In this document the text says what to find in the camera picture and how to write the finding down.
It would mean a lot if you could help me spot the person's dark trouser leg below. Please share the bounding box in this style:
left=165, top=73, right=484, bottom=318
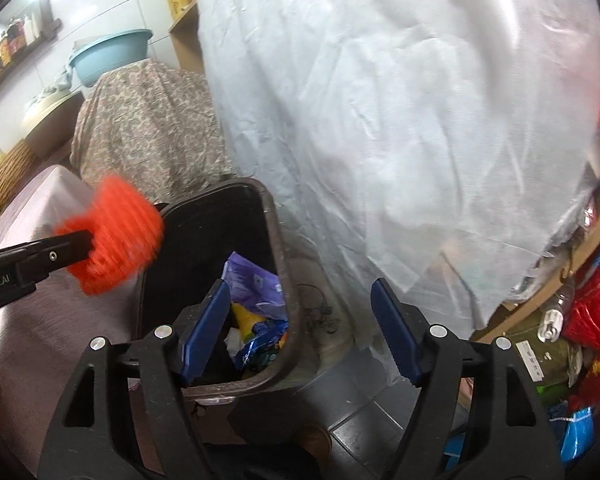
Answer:
left=200, top=447, right=321, bottom=480

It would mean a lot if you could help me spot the clear plastic bottle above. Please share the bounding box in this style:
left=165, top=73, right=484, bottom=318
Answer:
left=540, top=285, right=578, bottom=346

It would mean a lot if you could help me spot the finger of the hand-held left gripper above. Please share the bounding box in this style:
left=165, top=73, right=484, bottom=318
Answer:
left=0, top=230, right=95, bottom=286

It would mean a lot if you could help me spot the row of bottles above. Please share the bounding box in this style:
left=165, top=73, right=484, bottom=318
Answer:
left=0, top=12, right=43, bottom=101

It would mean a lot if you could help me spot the purple wrapper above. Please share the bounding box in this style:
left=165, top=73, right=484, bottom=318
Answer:
left=222, top=251, right=288, bottom=321

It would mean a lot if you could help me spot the brown plastic trash bin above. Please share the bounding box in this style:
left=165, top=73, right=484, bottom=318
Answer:
left=132, top=177, right=303, bottom=401

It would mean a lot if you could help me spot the blue plastic bag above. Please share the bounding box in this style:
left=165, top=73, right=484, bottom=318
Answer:
left=547, top=400, right=596, bottom=466

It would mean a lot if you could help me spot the woven wicker basket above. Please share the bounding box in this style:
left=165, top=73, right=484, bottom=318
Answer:
left=0, top=137, right=37, bottom=211

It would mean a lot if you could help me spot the large white plastic sheet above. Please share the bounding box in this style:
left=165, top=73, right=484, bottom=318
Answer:
left=169, top=0, right=600, bottom=346

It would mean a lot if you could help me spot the brown shoe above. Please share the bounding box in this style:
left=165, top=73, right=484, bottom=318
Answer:
left=300, top=425, right=333, bottom=458

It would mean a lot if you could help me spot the brown paisley cloth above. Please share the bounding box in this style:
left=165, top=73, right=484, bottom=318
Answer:
left=70, top=59, right=238, bottom=201

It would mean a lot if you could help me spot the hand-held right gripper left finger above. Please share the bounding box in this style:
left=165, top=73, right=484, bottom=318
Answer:
left=37, top=280, right=231, bottom=480

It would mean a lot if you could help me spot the light blue plastic basin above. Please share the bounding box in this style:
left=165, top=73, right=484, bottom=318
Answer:
left=69, top=28, right=153, bottom=87

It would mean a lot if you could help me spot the white wrinkled cover cloth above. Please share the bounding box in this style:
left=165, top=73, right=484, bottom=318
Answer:
left=197, top=0, right=600, bottom=386

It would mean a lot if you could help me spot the beige tub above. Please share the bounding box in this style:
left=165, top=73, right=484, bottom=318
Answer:
left=22, top=91, right=86, bottom=136

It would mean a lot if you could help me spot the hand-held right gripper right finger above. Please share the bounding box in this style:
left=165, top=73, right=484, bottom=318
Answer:
left=370, top=277, right=566, bottom=480

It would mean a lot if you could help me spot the pale green cloth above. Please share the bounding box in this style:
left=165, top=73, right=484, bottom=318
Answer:
left=42, top=67, right=81, bottom=98

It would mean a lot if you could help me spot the dark wooden wall shelf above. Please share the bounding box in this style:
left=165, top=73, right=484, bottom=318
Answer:
left=0, top=0, right=63, bottom=111

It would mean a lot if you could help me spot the green printed bag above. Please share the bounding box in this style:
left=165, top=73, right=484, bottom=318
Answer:
left=515, top=330, right=586, bottom=396

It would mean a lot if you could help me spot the red plastic bag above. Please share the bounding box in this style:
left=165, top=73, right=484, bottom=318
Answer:
left=562, top=255, right=600, bottom=411

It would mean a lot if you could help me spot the blue foil wrapper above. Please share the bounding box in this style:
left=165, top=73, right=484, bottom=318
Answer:
left=232, top=317, right=291, bottom=371

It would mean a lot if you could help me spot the pale purple blanket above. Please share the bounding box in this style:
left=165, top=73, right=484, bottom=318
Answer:
left=0, top=164, right=146, bottom=466

